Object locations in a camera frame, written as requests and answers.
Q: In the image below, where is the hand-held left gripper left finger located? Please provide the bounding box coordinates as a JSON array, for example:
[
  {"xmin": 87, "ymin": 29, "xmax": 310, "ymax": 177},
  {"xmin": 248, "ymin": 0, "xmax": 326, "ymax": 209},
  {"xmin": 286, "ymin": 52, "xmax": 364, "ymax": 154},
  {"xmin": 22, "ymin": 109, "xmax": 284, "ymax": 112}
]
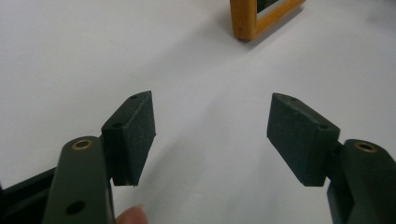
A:
[{"xmin": 41, "ymin": 91, "xmax": 157, "ymax": 224}]

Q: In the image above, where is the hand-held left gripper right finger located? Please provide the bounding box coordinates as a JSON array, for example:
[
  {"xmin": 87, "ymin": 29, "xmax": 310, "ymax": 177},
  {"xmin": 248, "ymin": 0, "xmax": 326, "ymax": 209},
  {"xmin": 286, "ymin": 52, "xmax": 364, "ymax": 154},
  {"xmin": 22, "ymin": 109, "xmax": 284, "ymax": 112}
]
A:
[{"xmin": 266, "ymin": 91, "xmax": 396, "ymax": 224}]

